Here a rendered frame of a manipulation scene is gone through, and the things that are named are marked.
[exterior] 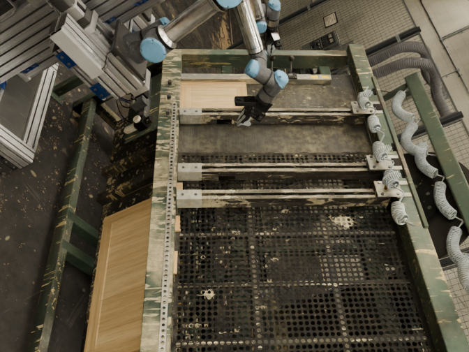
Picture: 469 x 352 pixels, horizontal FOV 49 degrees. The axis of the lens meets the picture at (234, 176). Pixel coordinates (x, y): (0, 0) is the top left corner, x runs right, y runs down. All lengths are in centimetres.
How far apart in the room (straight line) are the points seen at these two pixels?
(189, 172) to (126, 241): 57
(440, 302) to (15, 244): 212
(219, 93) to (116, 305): 138
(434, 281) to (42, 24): 215
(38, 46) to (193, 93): 95
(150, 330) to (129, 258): 72
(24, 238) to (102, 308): 60
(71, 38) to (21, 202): 114
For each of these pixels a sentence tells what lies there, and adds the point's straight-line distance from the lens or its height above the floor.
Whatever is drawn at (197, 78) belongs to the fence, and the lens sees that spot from 329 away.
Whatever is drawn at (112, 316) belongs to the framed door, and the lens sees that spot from 276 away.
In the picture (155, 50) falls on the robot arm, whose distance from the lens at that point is 232.
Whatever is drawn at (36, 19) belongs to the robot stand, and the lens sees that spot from 272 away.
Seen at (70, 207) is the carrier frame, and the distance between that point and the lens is 313.
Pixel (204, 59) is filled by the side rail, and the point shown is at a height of 101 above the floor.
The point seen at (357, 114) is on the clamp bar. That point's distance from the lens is 311.
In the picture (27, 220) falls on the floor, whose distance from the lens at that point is 312.
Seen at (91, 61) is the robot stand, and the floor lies 94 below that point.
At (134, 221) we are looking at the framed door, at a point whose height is 49.
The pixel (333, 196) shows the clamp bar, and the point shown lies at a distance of 265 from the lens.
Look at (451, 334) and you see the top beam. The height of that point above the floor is 189.
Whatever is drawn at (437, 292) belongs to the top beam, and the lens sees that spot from 245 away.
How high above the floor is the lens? 211
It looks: 21 degrees down
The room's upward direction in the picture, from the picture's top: 67 degrees clockwise
